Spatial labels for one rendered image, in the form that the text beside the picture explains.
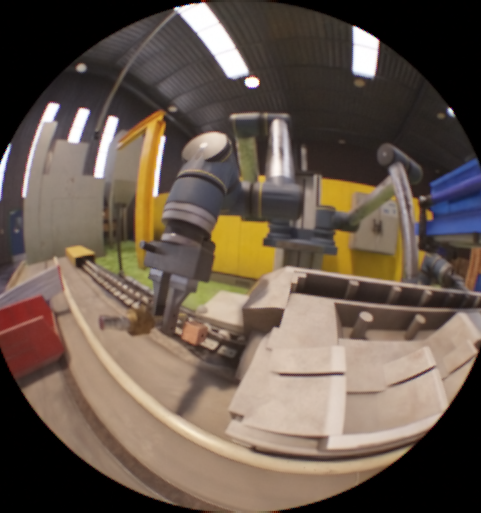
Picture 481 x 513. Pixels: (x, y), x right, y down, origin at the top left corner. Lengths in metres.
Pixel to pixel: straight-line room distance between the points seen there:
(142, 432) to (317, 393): 0.32
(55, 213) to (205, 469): 5.56
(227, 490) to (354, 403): 0.24
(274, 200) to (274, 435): 0.45
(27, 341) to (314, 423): 0.60
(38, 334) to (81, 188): 5.39
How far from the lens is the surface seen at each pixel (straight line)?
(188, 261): 0.25
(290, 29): 9.03
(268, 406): 0.20
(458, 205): 0.56
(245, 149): 1.14
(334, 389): 0.20
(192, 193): 0.28
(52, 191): 5.68
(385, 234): 2.47
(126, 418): 0.42
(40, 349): 0.60
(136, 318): 0.25
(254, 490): 0.36
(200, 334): 0.29
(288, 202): 0.43
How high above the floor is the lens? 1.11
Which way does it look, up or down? 12 degrees down
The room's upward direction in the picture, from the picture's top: 3 degrees clockwise
